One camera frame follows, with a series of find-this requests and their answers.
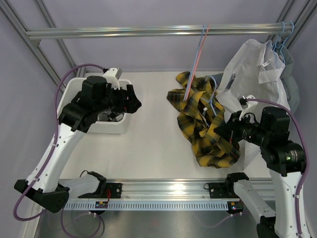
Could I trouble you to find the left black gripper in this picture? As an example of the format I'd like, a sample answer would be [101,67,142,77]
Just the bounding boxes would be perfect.
[95,83,141,115]

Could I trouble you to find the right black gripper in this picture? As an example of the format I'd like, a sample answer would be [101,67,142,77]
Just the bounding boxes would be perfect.
[214,110,269,146]

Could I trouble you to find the black white checkered shirt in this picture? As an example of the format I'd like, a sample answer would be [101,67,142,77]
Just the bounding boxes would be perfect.
[98,111,124,122]

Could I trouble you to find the yellow black plaid shirt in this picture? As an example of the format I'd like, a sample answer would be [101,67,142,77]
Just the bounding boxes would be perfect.
[166,71,240,169]

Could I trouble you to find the pink wire hanger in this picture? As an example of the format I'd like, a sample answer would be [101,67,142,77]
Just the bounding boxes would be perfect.
[184,23,211,101]

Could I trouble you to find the light blue wire hanger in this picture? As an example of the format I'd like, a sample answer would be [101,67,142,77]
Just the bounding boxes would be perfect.
[183,23,209,100]
[193,75,225,122]

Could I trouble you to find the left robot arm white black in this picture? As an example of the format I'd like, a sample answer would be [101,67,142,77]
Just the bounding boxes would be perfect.
[14,76,142,213]

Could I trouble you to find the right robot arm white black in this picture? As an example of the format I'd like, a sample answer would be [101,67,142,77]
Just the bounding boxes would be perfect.
[214,107,311,238]

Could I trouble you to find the white plastic bin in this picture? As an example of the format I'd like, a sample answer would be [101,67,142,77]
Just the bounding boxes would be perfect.
[57,77,132,134]

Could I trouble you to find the grey garment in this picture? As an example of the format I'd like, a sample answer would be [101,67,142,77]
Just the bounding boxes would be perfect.
[280,48,300,113]

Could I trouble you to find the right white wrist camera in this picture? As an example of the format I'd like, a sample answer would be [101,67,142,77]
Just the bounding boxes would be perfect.
[238,95,258,120]

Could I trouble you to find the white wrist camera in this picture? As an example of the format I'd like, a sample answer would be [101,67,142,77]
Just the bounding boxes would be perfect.
[103,67,122,90]
[238,95,258,120]

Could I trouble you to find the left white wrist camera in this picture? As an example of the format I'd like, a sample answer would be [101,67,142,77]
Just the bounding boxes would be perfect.
[103,67,122,90]

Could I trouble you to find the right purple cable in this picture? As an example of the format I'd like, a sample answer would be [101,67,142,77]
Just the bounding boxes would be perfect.
[198,98,310,238]

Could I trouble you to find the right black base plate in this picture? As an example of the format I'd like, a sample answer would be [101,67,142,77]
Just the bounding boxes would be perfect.
[203,182,244,215]

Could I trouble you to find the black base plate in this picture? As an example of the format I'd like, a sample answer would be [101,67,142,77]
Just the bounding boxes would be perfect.
[77,182,123,215]
[203,182,244,215]

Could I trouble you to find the aluminium front rail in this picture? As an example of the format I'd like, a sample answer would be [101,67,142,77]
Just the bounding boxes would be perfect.
[61,179,275,201]

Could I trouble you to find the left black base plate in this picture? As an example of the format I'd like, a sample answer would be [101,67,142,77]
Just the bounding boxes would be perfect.
[77,182,123,215]

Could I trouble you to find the aluminium hanging rail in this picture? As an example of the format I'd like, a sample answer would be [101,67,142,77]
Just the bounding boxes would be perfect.
[26,22,295,40]

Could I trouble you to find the white slotted cable duct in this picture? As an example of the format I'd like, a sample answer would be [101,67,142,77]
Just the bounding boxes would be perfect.
[64,200,228,211]

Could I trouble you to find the light blue wire hangers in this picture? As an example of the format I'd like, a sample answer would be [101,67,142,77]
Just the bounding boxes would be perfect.
[271,21,295,64]

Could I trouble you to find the right aluminium frame post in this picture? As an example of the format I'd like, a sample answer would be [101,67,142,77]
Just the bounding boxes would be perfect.
[276,0,317,50]

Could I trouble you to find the aluminium frame post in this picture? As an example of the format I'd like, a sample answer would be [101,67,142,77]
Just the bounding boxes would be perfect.
[0,0,86,86]
[276,0,317,50]

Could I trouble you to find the left aluminium frame post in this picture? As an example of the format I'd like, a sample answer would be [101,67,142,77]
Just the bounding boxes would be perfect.
[0,0,86,86]

